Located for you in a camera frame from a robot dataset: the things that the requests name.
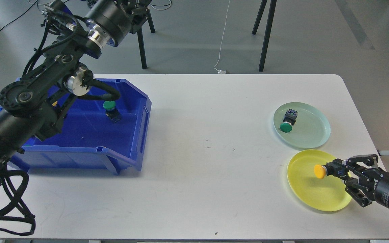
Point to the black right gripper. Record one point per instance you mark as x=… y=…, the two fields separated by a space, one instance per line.
x=362 y=194

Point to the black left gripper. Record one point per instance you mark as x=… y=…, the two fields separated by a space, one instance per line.
x=118 y=18

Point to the yellow push button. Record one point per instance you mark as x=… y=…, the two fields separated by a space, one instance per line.
x=321 y=171

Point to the green push button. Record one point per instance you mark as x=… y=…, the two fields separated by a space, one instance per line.
x=288 y=121
x=111 y=111

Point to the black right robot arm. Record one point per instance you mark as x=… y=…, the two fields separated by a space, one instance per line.
x=364 y=180

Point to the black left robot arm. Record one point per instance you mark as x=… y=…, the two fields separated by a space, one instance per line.
x=53 y=79

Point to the yellow plate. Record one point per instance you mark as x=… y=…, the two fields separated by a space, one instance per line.
x=327 y=194

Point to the light green plate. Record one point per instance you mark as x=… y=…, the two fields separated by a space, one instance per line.
x=311 y=130

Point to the green push button in bin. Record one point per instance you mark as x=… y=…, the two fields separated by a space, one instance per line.
x=111 y=111

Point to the black tripod leg left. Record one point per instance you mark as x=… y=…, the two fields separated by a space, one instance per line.
x=144 y=40

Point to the black tripod leg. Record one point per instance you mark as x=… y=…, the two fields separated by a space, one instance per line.
x=270 y=18
x=144 y=40

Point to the black tripod leg right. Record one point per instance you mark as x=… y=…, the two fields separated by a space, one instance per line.
x=270 y=18

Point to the blue plastic storage bin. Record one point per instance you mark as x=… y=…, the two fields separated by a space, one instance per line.
x=90 y=140

